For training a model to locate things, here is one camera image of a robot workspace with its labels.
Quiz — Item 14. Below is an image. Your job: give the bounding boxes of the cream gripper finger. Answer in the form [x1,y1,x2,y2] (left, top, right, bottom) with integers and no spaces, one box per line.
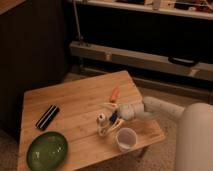
[102,103,118,110]
[98,119,124,136]

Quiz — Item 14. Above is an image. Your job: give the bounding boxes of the small white bottle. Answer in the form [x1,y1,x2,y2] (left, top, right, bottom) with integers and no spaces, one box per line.
[96,113,107,127]

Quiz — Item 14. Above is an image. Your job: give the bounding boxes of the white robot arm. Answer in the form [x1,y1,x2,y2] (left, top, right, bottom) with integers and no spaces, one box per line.
[97,96,213,171]

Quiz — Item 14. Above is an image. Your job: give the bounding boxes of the metal stand pole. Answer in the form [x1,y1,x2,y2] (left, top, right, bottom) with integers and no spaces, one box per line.
[72,0,83,44]

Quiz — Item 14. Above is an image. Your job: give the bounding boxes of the orange carrot toy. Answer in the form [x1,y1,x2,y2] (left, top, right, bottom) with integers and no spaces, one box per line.
[110,87,119,102]

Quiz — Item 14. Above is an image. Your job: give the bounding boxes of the clear plastic cup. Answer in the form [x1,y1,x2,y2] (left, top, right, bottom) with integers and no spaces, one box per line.
[116,128,137,152]

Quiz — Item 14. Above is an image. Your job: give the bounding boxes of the wooden table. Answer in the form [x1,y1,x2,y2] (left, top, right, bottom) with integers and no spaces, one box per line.
[16,70,166,171]

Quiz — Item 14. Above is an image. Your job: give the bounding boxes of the black rectangular case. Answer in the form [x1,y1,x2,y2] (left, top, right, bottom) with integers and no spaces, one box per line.
[35,105,60,131]

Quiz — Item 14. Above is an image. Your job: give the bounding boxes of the green glass bowl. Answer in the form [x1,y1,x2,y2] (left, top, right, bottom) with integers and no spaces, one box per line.
[26,131,68,171]

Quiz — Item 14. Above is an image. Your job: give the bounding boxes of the long grey case with handle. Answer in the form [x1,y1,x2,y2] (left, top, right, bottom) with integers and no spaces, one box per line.
[69,41,213,81]

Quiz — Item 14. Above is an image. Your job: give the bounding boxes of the white shelf rail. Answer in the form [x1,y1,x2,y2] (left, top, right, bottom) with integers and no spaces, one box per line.
[67,0,213,21]

